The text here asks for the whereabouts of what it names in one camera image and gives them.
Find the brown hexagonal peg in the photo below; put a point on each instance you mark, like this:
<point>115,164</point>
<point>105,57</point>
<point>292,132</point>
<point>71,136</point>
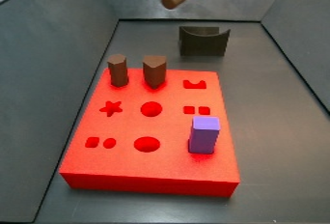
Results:
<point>118,67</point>

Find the brown heart-shaped peg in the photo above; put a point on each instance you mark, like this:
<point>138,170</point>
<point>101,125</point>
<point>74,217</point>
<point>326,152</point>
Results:
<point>154,70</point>

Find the red foam shape board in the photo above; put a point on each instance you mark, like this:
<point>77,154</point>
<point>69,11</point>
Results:
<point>130,146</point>

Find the purple rectangular block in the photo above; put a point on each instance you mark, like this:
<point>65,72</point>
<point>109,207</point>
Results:
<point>205,131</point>

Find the black curved fixture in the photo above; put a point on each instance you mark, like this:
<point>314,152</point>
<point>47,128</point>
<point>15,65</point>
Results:
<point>202,41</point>

